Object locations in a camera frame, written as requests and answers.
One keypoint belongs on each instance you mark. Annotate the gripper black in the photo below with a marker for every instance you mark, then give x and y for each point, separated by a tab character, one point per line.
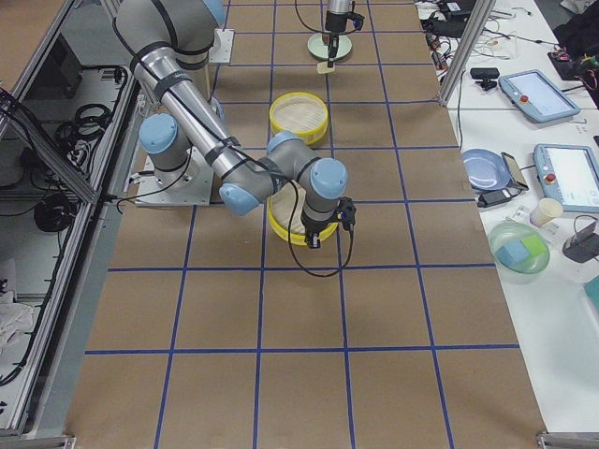
334	23
312	230

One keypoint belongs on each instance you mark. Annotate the yellow bamboo steamer basket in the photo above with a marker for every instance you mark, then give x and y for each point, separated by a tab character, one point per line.
283	213

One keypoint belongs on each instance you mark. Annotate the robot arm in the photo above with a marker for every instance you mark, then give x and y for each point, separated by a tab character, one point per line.
158	34
340	6

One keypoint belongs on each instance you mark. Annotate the black webcam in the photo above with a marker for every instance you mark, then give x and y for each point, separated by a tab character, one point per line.
485	77

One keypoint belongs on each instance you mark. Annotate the blue plate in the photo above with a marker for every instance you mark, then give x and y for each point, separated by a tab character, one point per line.
486	170

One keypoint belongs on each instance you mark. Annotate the green bowl with blocks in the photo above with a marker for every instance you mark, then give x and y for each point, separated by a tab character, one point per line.
519	251

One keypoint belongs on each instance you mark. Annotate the upper teach pendant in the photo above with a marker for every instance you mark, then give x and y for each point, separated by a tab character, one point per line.
534	94

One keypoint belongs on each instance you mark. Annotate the teach pendant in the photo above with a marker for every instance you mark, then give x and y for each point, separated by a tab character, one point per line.
568	174
534	94

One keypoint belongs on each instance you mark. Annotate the black smartphone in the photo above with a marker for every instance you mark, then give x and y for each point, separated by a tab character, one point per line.
517	180

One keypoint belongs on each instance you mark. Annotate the paper cup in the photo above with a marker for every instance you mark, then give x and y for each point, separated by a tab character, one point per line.
546	210

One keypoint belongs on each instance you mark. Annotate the lower teach pendant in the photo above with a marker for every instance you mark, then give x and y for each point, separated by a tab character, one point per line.
568	174

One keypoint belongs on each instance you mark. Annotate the white crumpled cloth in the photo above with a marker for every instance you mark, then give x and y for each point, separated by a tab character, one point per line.
16	318

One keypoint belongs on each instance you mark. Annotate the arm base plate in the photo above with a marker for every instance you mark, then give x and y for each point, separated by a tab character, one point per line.
221	51
194	187

